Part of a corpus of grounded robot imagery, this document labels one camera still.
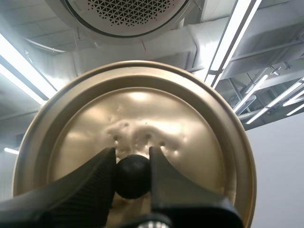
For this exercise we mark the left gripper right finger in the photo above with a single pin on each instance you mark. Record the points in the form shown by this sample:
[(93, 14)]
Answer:
[(190, 204)]

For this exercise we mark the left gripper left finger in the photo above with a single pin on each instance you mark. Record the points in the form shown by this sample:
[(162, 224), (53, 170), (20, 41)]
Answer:
[(71, 202)]

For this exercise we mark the gold lid with black knob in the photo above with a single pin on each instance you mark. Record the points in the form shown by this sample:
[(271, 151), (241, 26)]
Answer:
[(142, 111)]

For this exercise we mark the white ceiling light strip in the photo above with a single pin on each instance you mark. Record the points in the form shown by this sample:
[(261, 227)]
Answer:
[(235, 31), (21, 69), (254, 91), (275, 101)]

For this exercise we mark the round white ceiling air conditioner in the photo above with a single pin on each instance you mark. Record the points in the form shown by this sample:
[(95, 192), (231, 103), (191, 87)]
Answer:
[(128, 12)]

